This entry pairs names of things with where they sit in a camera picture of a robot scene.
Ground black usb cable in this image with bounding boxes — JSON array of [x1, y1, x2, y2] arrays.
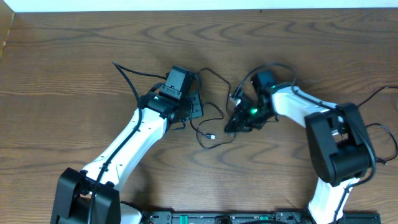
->
[[189, 67, 237, 150]]

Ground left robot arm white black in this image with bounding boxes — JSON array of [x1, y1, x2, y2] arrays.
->
[[50, 66, 203, 224]]

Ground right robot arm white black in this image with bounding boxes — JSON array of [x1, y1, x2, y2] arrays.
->
[[224, 70, 376, 223]]

